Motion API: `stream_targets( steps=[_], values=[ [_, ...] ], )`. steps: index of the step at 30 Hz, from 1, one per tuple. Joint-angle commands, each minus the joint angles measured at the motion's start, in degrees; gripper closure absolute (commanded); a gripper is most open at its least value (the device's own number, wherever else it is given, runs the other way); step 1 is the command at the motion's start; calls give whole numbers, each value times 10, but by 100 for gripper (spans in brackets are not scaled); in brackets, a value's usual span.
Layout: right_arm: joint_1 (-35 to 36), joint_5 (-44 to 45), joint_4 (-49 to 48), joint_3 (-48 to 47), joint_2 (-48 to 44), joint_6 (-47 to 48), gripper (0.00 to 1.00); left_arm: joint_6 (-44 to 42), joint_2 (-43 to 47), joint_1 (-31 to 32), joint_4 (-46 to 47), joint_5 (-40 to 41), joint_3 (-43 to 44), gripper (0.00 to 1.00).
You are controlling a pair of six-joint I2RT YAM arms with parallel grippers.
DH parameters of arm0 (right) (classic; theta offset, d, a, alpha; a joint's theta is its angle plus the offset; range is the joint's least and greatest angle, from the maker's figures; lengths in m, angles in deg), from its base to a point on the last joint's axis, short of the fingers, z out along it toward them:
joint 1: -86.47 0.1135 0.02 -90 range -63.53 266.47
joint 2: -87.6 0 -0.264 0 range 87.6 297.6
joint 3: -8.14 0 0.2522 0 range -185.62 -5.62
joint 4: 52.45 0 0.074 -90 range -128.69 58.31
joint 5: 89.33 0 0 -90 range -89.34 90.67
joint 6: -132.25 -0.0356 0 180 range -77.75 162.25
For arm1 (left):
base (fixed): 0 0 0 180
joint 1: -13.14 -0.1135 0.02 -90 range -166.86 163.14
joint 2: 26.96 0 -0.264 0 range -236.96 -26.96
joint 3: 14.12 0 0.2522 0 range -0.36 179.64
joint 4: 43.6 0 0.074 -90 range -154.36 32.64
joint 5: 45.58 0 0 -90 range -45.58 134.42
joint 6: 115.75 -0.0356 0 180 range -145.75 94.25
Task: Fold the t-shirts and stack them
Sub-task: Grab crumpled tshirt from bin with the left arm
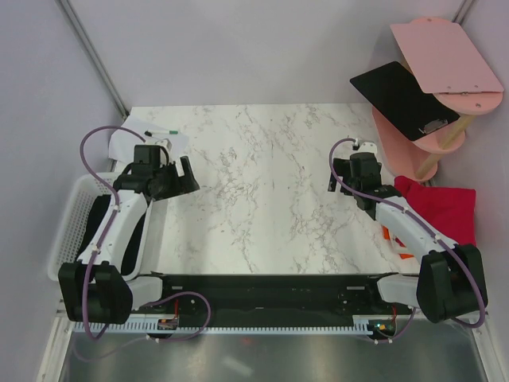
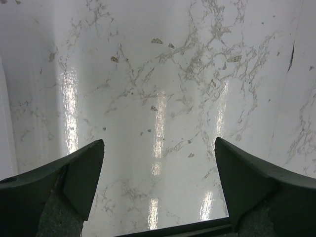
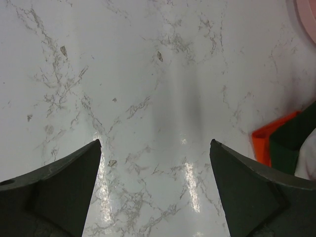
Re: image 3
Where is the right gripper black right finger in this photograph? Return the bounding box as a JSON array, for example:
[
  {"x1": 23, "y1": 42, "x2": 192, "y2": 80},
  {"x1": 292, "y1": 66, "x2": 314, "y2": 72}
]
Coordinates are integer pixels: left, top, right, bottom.
[{"x1": 210, "y1": 139, "x2": 316, "y2": 237}]

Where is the orange folded t-shirt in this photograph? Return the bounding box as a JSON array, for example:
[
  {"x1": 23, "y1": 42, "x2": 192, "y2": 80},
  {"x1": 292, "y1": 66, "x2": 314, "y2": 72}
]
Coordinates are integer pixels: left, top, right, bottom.
[{"x1": 251, "y1": 111, "x2": 301, "y2": 167}]

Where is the dark green folded t-shirt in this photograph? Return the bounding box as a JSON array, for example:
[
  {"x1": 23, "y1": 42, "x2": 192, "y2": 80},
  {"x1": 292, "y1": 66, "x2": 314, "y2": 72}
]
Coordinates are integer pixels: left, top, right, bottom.
[{"x1": 269, "y1": 103, "x2": 316, "y2": 175}]

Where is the pink wooden shelf stand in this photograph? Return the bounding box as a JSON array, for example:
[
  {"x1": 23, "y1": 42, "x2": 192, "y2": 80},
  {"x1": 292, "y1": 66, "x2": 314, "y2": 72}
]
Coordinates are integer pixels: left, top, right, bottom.
[{"x1": 285, "y1": 0, "x2": 316, "y2": 47}]

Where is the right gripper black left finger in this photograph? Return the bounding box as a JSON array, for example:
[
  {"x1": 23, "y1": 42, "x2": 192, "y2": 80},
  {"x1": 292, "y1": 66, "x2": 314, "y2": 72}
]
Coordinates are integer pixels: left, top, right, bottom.
[{"x1": 0, "y1": 140, "x2": 101, "y2": 237}]

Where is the white folded t-shirt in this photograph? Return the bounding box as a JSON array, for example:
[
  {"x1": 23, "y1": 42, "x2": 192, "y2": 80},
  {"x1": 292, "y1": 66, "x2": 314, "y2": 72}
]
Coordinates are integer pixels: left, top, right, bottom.
[{"x1": 295, "y1": 136, "x2": 316, "y2": 181}]

